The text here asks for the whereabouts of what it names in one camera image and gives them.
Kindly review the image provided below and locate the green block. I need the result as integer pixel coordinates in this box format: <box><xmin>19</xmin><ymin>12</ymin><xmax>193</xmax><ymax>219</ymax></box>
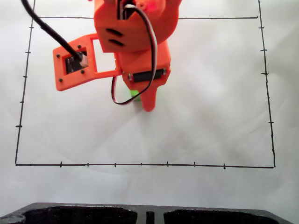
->
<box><xmin>129</xmin><ymin>89</ymin><xmax>143</xmax><ymax>103</ymax></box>

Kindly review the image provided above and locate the black foam tray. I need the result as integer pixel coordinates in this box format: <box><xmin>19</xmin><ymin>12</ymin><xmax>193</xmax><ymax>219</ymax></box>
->
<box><xmin>0</xmin><ymin>202</ymin><xmax>295</xmax><ymax>224</ymax></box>

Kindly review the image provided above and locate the black white red servo cable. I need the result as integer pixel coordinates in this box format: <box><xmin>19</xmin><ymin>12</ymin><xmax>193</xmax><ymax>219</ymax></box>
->
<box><xmin>111</xmin><ymin>3</ymin><xmax>158</xmax><ymax>105</ymax></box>

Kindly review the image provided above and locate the orange camera mount with camera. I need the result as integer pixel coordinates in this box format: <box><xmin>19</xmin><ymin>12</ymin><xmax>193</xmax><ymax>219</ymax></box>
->
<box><xmin>52</xmin><ymin>33</ymin><xmax>123</xmax><ymax>92</ymax></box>

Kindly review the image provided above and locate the thick black camera cable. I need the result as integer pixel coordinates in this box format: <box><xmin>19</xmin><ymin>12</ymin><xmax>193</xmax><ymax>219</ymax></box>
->
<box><xmin>21</xmin><ymin>0</ymin><xmax>89</xmax><ymax>65</ymax></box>

